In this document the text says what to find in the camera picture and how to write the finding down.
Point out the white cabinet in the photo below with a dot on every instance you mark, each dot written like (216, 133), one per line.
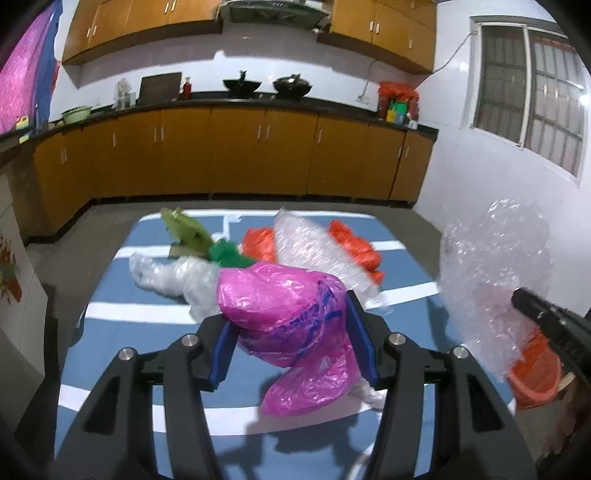
(27, 323)

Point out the barred window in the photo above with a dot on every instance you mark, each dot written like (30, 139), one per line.
(526, 92)

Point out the black kitchen countertop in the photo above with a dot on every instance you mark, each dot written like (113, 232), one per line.
(277, 105)

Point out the red plastic bin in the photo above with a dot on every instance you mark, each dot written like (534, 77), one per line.
(535, 383)

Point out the blue white striped mat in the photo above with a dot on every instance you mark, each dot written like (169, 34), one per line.
(120, 337)

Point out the yellow sponge packet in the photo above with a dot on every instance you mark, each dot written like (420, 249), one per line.
(23, 122)

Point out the brown upper cabinets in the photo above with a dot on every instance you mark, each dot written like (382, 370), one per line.
(383, 27)
(138, 23)

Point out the olive green foil bag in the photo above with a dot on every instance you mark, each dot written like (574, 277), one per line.
(189, 230)

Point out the brown lower kitchen cabinets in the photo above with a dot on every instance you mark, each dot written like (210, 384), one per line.
(231, 152)

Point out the clear plastic bag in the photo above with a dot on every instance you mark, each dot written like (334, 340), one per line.
(184, 277)

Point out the dark green plastic bag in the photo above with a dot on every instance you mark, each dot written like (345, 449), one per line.
(228, 256)

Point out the clear jar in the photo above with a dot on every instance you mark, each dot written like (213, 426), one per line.
(123, 94)

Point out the range hood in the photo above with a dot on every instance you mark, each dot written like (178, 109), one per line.
(277, 11)

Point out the pink plastic bag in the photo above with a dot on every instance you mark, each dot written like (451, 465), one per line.
(277, 304)

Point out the large bubble wrap sheet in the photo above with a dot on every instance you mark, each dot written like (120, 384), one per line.
(489, 258)

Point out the red bottle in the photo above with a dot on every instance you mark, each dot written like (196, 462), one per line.
(187, 90)

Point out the flower sticker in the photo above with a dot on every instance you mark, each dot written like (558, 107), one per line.
(9, 272)

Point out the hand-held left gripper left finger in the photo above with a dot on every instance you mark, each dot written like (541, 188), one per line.
(221, 355)

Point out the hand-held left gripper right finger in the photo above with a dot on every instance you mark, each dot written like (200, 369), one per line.
(364, 341)

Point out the green basin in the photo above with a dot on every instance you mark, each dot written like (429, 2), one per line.
(76, 115)

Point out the black wok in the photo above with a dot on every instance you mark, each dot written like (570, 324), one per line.
(292, 86)
(242, 86)

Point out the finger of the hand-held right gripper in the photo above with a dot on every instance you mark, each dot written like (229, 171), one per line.
(549, 321)

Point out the red bag with packets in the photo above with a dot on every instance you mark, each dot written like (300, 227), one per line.
(398, 99)

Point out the brown cutting board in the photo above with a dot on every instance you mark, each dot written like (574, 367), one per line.
(159, 87)

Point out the crumpled bubble wrap sheet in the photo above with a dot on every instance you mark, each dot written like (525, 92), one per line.
(304, 244)

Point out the orange-red plastic bag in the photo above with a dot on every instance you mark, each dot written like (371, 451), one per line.
(355, 249)
(258, 244)

